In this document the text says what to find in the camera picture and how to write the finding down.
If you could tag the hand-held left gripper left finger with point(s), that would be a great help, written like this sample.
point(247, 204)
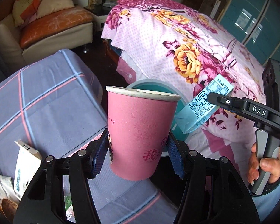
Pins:
point(99, 158)

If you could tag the orange seat cushion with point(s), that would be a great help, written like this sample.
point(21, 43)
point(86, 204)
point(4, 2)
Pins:
point(56, 25)

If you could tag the teal wardrobe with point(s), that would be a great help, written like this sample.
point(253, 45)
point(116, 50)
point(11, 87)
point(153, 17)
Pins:
point(252, 16)

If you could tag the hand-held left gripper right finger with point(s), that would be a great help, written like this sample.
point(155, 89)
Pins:
point(175, 158)

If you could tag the person's right forearm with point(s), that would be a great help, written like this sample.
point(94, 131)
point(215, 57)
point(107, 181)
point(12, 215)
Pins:
point(270, 203)

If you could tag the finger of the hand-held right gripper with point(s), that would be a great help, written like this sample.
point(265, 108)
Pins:
point(233, 103)

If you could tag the green wrapper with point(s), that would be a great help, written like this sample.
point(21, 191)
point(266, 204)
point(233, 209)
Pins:
point(68, 205)

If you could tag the pink floral bedspread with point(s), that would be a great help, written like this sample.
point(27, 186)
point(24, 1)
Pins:
point(177, 28)

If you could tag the light blue milk carton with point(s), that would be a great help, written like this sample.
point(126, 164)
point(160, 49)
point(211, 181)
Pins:
point(200, 108)

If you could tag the teal trash bin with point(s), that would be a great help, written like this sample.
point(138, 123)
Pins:
point(151, 88)

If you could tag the orange armrest cushion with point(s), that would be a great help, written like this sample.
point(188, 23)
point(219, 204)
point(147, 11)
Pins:
point(7, 8)

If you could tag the white nightstand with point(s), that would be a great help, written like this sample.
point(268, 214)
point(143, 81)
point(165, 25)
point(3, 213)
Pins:
point(100, 21)

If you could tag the pink paper cup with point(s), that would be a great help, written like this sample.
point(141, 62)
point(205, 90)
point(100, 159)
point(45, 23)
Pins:
point(140, 130)

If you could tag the person's right hand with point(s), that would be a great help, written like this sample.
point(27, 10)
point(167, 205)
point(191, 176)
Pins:
point(274, 170)

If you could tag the blue plaid cloth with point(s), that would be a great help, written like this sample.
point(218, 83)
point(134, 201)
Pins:
point(49, 98)

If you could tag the yellow and orange pillow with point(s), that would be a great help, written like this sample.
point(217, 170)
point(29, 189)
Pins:
point(25, 4)

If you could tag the white leather sofa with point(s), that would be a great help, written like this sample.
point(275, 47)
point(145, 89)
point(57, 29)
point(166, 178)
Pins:
point(11, 44)

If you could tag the crumpled white wrapper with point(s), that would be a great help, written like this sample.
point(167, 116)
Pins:
point(1, 186)

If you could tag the cream pillow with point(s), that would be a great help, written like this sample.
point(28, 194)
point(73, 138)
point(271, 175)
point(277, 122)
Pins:
point(56, 2)

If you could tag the white paper carton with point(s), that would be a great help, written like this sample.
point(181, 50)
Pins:
point(25, 168)

